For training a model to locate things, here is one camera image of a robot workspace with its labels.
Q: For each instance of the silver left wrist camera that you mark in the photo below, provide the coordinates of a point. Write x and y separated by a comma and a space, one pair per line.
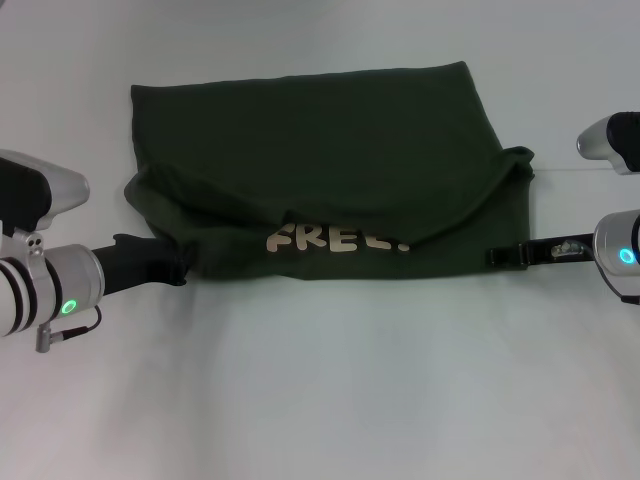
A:
35, 190

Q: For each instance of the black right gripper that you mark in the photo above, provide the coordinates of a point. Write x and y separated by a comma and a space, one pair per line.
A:
542, 254

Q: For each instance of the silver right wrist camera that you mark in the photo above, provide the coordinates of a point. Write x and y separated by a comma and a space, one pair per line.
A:
612, 137

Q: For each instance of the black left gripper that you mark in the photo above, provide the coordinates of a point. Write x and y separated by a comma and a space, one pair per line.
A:
130, 265

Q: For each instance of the dark green shirt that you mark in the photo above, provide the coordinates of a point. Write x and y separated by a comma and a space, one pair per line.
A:
325, 150

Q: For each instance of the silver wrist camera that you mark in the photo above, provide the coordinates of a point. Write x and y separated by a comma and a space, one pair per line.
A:
35, 190
612, 137

